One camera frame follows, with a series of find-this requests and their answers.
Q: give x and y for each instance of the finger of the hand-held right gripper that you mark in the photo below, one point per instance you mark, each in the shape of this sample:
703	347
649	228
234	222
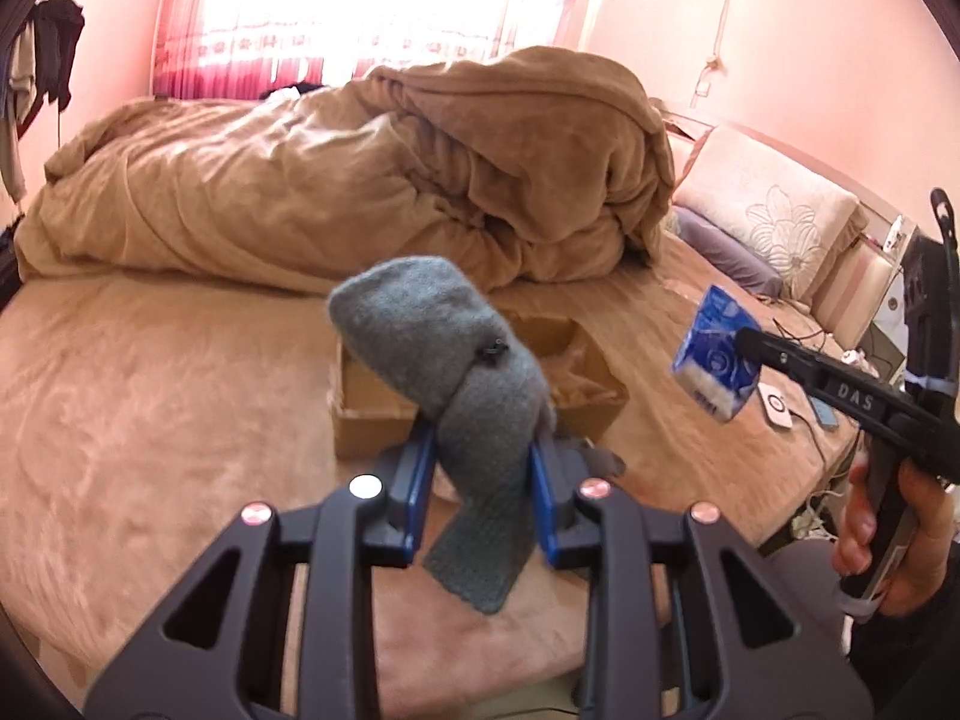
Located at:
810	375

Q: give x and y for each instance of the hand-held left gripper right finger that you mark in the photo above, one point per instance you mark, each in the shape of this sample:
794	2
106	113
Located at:
541	499

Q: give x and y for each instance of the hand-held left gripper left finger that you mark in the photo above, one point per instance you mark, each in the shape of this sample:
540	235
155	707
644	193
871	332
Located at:
415	481

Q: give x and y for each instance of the blue tissue packet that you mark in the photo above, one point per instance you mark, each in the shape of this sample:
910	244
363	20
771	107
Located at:
716	364

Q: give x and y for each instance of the grey knitted sock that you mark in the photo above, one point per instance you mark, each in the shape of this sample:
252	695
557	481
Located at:
457	382

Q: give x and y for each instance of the brown cardboard box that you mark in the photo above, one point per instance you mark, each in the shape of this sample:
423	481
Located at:
581	382

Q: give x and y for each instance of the person's right hand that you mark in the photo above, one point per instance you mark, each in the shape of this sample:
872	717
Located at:
900	532

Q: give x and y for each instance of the blue phone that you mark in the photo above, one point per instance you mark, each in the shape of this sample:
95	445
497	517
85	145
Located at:
823	412

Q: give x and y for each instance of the white round-button device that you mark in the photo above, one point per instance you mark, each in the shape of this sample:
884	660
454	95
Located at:
776	409

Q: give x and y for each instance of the beige padded headboard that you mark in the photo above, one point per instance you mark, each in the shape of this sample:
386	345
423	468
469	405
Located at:
847	270

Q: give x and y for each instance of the purple pillow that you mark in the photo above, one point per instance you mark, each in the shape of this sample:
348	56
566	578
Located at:
724	247

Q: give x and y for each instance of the beige flower-embroidered pillow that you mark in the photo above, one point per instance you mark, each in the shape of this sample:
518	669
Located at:
780	217

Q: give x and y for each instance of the pink bed sheet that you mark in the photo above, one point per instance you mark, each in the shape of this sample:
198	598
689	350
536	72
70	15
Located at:
187	420

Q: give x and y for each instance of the tan fleece blanket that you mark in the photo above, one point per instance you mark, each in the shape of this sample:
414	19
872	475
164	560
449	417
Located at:
360	172

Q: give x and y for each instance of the pink patterned curtain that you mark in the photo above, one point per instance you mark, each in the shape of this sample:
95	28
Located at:
360	11

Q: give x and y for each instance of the hanging dark clothes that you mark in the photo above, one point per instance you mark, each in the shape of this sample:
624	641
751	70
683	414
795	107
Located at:
45	52

